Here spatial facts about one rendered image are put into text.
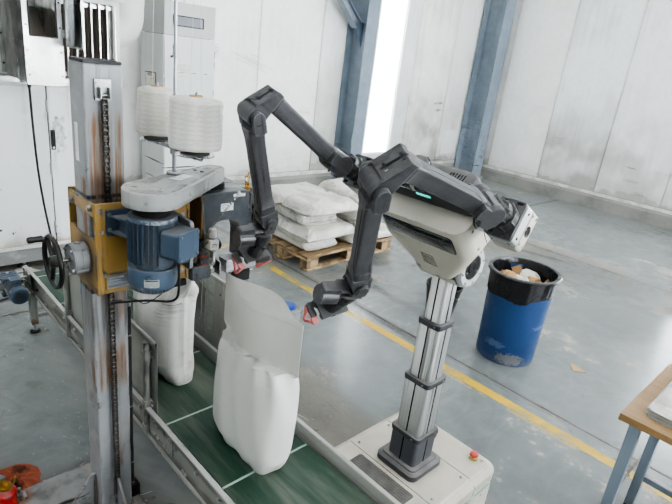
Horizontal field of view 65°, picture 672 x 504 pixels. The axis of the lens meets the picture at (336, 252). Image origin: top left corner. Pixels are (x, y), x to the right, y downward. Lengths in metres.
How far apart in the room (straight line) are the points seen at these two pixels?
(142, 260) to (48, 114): 2.96
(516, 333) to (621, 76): 6.43
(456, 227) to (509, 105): 8.69
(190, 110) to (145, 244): 0.42
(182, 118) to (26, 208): 3.11
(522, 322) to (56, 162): 3.61
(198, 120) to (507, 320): 2.64
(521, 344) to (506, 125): 6.93
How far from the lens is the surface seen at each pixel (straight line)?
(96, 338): 2.06
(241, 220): 2.08
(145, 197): 1.64
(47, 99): 4.56
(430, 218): 1.74
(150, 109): 1.92
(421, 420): 2.27
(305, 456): 2.23
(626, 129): 9.52
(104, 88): 1.81
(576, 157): 9.78
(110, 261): 1.89
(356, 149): 7.77
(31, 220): 4.72
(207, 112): 1.68
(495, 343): 3.84
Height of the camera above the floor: 1.85
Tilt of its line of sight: 20 degrees down
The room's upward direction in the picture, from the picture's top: 7 degrees clockwise
